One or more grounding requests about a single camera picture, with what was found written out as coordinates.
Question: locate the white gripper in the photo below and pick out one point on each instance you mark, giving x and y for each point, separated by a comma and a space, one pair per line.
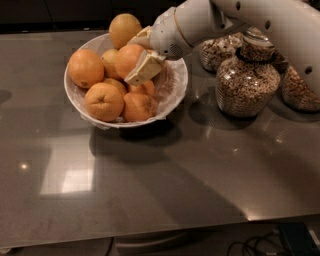
165, 34

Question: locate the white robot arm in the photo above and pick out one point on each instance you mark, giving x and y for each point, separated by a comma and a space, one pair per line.
292, 26

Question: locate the white bowl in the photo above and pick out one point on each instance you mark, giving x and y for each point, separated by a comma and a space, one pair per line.
99, 45

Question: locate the white plastic bowl liner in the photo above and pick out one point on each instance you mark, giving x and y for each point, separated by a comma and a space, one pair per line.
170, 90

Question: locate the small orange right of centre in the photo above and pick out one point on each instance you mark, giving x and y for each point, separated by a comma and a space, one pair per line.
146, 88

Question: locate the pale orange behind centre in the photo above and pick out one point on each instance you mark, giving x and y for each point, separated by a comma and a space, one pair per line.
108, 59

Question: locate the back left cereal jar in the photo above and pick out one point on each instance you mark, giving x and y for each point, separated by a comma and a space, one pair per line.
214, 51

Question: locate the front cereal glass jar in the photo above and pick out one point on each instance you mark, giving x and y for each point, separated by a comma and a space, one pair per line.
247, 81

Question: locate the cereal glass jar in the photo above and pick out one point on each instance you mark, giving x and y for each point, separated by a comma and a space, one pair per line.
297, 94
247, 81

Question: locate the back right cereal jar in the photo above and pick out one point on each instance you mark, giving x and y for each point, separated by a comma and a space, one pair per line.
280, 62

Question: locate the right cereal glass jar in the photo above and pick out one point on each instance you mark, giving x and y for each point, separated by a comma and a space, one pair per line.
297, 94

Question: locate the dark blue box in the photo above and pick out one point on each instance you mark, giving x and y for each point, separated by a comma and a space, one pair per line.
298, 240

